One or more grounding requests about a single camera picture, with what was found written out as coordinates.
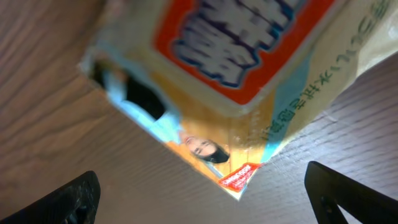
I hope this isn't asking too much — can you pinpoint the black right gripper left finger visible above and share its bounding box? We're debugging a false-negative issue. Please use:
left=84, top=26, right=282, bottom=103
left=1, top=170, right=101, bottom=224

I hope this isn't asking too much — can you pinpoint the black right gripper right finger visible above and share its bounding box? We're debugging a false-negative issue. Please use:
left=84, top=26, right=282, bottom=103
left=304, top=161, right=397, bottom=223

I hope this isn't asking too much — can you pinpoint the yellow chips bag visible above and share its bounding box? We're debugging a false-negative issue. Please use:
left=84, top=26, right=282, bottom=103
left=80, top=0, right=397, bottom=199

